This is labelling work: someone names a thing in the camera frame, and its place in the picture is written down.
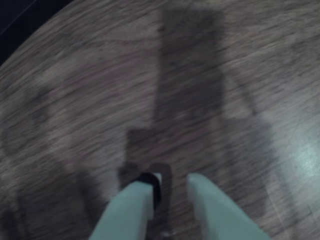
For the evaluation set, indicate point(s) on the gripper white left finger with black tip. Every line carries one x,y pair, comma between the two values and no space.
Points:
125,212

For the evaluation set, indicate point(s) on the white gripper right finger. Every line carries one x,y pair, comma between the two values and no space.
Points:
217,215

